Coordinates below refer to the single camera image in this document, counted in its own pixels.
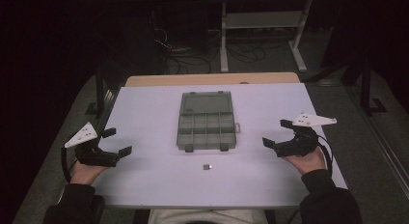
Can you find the wooden table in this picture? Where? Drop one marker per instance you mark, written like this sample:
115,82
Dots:
212,79

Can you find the white metal desk frame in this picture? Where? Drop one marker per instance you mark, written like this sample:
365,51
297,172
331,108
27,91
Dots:
263,20

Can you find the person's right hand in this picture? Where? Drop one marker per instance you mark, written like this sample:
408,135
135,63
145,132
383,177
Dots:
308,162

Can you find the small grey metal part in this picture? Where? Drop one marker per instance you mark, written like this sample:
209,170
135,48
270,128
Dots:
207,167

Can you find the clear grey plastic compartment box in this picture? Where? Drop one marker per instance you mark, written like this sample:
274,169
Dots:
205,127

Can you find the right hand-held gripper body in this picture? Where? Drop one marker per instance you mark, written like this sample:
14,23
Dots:
300,145

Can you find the person's left hand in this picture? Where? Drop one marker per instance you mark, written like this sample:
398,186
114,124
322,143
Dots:
83,173

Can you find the black metal stand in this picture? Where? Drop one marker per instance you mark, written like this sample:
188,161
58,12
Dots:
366,89
101,89

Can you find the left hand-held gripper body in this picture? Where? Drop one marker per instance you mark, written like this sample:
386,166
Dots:
93,156

